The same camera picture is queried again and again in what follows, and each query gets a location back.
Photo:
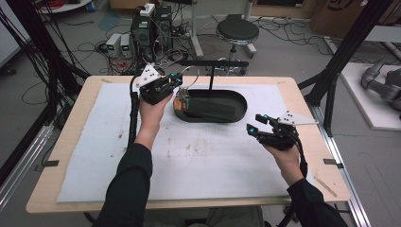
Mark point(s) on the black computer tower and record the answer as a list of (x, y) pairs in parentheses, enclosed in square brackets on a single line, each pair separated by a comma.
[(142, 34), (163, 25)]

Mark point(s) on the black round stool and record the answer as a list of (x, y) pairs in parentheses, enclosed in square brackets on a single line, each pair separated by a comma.
[(237, 30)]

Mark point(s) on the white power adaptor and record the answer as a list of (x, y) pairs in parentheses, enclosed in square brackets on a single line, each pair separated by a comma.
[(147, 9)]

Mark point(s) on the white floor board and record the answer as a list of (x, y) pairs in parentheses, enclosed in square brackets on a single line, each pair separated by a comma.
[(365, 104)]

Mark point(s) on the white metal stand leg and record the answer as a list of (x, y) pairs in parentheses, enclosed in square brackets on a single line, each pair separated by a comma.
[(196, 34)]

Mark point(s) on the black tape piece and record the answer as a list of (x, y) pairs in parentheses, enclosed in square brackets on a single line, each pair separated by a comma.
[(50, 163), (332, 163)]

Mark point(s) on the aluminium rail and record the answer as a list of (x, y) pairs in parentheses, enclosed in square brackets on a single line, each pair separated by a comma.
[(350, 195), (22, 164)]

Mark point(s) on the person's right hand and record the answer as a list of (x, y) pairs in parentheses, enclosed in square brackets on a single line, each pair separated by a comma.
[(287, 164)]

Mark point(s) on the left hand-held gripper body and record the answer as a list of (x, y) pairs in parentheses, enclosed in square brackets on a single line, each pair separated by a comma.
[(154, 91)]

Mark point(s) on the white table mat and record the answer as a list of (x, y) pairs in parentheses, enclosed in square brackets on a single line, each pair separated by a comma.
[(201, 164)]

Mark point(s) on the grey bench power supply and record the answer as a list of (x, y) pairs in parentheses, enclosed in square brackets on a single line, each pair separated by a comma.
[(126, 45), (113, 44)]

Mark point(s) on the cardboard box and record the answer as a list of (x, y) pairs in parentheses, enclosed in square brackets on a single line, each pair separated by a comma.
[(334, 15)]

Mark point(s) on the black oval tray with hanger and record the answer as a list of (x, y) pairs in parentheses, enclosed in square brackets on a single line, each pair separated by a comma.
[(242, 104)]

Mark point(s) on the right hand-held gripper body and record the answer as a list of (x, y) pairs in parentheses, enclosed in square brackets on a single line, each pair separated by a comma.
[(280, 135)]

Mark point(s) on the person's left hand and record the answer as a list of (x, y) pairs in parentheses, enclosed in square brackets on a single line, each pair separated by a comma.
[(153, 119)]

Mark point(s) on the black metal frame post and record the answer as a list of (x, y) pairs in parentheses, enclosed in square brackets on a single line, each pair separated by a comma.
[(343, 53), (38, 47)]

